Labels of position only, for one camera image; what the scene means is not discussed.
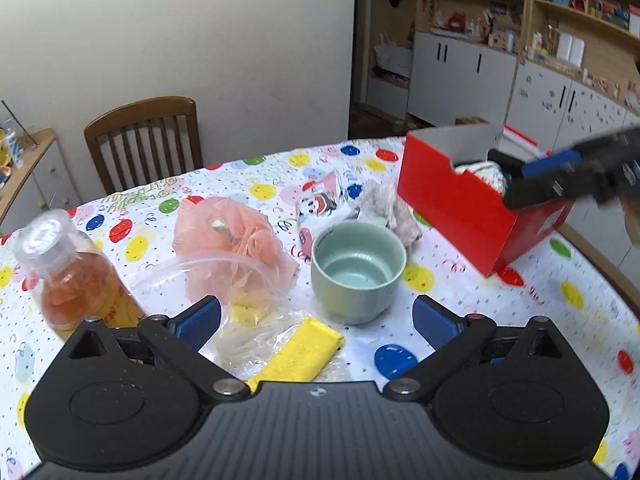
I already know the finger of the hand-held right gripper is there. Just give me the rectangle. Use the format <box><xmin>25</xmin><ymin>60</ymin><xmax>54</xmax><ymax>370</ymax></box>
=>
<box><xmin>487</xmin><ymin>147</ymin><xmax>583</xmax><ymax>179</ymax></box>
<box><xmin>502</xmin><ymin>167</ymin><xmax>608</xmax><ymax>211</ymax></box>

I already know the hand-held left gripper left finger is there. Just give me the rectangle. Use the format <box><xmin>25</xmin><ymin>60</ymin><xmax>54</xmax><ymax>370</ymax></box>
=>
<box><xmin>67</xmin><ymin>296</ymin><xmax>253</xmax><ymax>403</ymax></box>

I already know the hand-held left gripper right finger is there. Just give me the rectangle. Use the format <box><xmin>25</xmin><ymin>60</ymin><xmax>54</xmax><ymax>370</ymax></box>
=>
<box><xmin>381</xmin><ymin>295</ymin><xmax>576</xmax><ymax>403</ymax></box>

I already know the white green-trimmed cloth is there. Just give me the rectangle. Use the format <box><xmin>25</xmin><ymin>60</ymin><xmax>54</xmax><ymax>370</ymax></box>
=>
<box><xmin>452</xmin><ymin>160</ymin><xmax>506</xmax><ymax>193</ymax></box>

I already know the pink bath pouf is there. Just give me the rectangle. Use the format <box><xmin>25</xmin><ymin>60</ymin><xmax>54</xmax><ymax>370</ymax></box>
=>
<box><xmin>173</xmin><ymin>197</ymin><xmax>300</xmax><ymax>306</ymax></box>

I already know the red shoe box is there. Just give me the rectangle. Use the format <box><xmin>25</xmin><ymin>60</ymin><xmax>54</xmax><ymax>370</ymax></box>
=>
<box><xmin>397</xmin><ymin>125</ymin><xmax>576</xmax><ymax>277</ymax></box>

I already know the panda print packet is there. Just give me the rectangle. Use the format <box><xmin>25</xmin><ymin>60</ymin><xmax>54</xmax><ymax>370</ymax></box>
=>
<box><xmin>297</xmin><ymin>170</ymin><xmax>358</xmax><ymax>256</ymax></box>

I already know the person's right hand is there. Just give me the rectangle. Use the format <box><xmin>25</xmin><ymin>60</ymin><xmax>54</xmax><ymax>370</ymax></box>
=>
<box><xmin>622</xmin><ymin>196</ymin><xmax>640</xmax><ymax>245</ymax></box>

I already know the clear plastic bag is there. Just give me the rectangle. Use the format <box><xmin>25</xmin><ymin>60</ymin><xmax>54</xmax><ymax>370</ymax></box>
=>
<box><xmin>127</xmin><ymin>255</ymin><xmax>346</xmax><ymax>381</ymax></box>

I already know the pale green mug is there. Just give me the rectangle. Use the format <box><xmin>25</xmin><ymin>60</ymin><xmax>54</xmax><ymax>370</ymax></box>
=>
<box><xmin>311</xmin><ymin>223</ymin><xmax>407</xmax><ymax>326</ymax></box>

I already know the balloon print tablecloth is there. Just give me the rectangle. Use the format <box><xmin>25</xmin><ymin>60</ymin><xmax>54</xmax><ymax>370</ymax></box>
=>
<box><xmin>0</xmin><ymin>137</ymin><xmax>640</xmax><ymax>480</ymax></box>

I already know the yellow cloth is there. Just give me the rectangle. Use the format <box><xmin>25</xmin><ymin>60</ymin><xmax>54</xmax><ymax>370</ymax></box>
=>
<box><xmin>246</xmin><ymin>316</ymin><xmax>346</xmax><ymax>393</ymax></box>

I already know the white box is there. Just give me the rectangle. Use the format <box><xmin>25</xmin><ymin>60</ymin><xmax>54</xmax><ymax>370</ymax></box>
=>
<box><xmin>556</xmin><ymin>32</ymin><xmax>586</xmax><ymax>67</ymax></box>

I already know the amber tea bottle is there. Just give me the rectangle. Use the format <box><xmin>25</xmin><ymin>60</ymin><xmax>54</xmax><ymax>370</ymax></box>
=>
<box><xmin>12</xmin><ymin>209</ymin><xmax>148</xmax><ymax>343</ymax></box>

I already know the grey furry cloth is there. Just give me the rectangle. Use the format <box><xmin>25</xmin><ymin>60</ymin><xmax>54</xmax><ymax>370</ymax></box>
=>
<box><xmin>359</xmin><ymin>181</ymin><xmax>423</xmax><ymax>251</ymax></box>

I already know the white shopping bag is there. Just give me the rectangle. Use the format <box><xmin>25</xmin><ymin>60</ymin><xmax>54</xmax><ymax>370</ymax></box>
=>
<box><xmin>372</xmin><ymin>35</ymin><xmax>413</xmax><ymax>76</ymax></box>

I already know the white side cabinet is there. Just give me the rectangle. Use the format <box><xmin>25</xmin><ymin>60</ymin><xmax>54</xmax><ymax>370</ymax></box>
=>
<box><xmin>0</xmin><ymin>128</ymin><xmax>81</xmax><ymax>233</ymax></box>

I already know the wooden chair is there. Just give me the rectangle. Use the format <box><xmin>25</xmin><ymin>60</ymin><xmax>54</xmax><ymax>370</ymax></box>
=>
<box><xmin>84</xmin><ymin>96</ymin><xmax>203</xmax><ymax>196</ymax></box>

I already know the white wood wall cabinet unit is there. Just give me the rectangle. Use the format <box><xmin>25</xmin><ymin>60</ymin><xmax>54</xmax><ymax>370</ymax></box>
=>
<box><xmin>365</xmin><ymin>0</ymin><xmax>640</xmax><ymax>271</ymax></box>

